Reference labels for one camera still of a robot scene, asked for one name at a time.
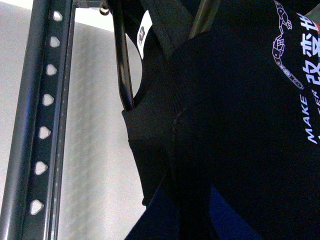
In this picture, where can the black printed t-shirt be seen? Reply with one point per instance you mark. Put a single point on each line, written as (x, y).
(225, 129)

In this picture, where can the metal clothes hanger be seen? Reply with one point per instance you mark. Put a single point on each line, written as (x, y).
(123, 62)

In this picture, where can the grey metal drying rack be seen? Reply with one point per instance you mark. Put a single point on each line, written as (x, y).
(32, 192)

